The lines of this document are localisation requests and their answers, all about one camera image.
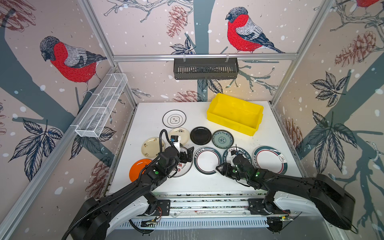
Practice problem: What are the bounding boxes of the white wire mesh basket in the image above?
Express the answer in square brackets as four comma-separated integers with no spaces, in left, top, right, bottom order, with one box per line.
[75,73,128,138]

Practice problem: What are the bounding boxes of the white plate green red rim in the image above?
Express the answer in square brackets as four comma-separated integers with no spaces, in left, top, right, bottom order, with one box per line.
[252,146,288,175]

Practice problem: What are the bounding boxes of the teal patterned small plate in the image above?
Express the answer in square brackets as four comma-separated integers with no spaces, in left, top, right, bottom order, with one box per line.
[212,130,234,149]

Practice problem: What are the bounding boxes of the white plate thin green rim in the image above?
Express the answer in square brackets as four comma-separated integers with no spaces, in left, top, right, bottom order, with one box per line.
[162,110,187,129]

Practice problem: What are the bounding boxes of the white plate green band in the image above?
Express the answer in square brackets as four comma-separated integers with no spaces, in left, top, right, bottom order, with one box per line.
[193,147,224,175]

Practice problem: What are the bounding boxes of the yellow plastic bin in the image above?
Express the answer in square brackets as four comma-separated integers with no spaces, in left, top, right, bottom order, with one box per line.
[207,93,264,137]

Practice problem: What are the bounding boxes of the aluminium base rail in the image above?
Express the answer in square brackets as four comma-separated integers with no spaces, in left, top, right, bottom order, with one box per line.
[86,191,334,230]

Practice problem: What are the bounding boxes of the cream plate red seal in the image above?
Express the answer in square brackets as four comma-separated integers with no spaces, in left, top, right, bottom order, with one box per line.
[141,137,165,159]

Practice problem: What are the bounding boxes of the black hanging wire basket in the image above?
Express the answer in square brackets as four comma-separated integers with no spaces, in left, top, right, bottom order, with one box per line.
[174,58,239,80]

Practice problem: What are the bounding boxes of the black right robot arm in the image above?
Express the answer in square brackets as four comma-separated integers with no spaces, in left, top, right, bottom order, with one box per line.
[216,155,356,230]

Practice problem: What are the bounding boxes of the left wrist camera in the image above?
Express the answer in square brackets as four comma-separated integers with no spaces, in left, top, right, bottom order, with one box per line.
[170,135,181,151]

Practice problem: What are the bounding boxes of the cream plate black flower pattern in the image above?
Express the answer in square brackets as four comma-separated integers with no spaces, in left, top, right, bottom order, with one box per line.
[168,128,190,146]

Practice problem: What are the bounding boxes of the orange plate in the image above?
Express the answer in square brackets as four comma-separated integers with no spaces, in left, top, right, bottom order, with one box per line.
[129,159,152,182]

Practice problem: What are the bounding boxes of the black round plate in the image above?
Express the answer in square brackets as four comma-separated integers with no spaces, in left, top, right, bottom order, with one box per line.
[190,127,212,146]

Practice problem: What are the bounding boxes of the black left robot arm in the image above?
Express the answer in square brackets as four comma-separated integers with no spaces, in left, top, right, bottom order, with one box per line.
[62,147,194,240]

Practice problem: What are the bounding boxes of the white plate red green characters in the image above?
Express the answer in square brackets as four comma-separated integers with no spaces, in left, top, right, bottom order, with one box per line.
[169,162,193,178]

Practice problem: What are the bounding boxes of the white plate green lettered rim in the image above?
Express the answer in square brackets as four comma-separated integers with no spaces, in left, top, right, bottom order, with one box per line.
[223,147,254,173]

